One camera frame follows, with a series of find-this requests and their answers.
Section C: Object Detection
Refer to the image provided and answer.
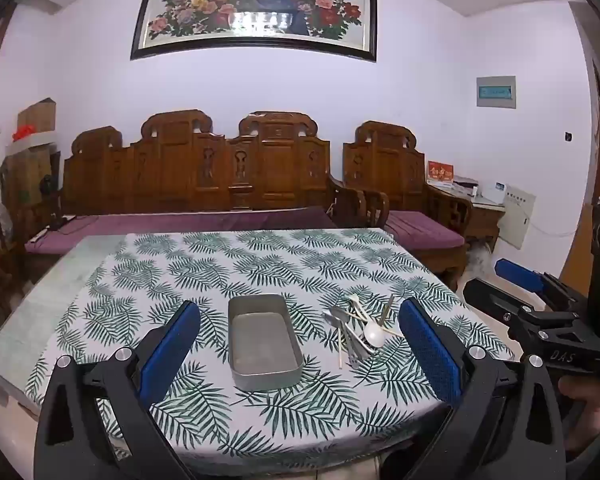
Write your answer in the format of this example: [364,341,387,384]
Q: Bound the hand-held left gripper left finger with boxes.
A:
[34,301,202,480]

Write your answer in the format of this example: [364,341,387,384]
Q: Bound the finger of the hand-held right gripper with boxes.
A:
[462,277,536,331]
[495,259,588,311]

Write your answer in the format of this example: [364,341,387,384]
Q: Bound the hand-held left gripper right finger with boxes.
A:
[399,299,567,480]

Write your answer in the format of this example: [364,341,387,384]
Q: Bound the wooden chopsticks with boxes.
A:
[347,310,404,338]

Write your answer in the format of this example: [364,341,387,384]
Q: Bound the cream plastic spoon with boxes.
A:
[349,294,387,350]

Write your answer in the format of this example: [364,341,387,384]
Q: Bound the metal fork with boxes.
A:
[321,310,363,367]

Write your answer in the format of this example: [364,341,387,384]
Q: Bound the rectangular metal tin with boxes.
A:
[228,293,306,391]

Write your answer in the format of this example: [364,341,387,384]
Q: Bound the metal spoon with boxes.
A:
[329,306,368,361]

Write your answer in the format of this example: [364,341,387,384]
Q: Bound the person's right hand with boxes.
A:
[557,375,600,461]

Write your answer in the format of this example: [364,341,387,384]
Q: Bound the plastic bag beside armchair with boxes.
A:
[462,242,498,281]

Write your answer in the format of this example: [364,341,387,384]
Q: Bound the white metal panel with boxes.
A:
[497,185,537,250]

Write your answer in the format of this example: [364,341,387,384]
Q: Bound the wooden side table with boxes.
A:
[427,182,506,252]

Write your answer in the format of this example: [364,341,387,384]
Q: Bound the leaf print tablecloth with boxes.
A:
[25,229,516,471]

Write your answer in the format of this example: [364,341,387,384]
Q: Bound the white printer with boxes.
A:
[452,177,481,199]

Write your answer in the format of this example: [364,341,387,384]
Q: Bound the small purple seat cushion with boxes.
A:
[386,210,468,252]

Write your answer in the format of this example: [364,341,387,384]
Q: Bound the red gift box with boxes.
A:
[426,161,455,187]

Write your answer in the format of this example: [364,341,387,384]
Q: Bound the carved wooden armchair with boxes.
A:
[342,121,473,291]

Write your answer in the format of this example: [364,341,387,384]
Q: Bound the carved wooden sofa bench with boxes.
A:
[60,109,367,231]

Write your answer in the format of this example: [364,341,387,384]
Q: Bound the large cardboard box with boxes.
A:
[0,142,61,211]

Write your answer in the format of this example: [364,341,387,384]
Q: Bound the brown cardboard box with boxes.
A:
[17,98,57,133]

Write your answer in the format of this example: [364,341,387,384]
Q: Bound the framed peacock flower painting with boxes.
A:
[130,0,378,63]

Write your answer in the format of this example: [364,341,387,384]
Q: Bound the grey wall electrical panel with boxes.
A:
[476,76,517,109]

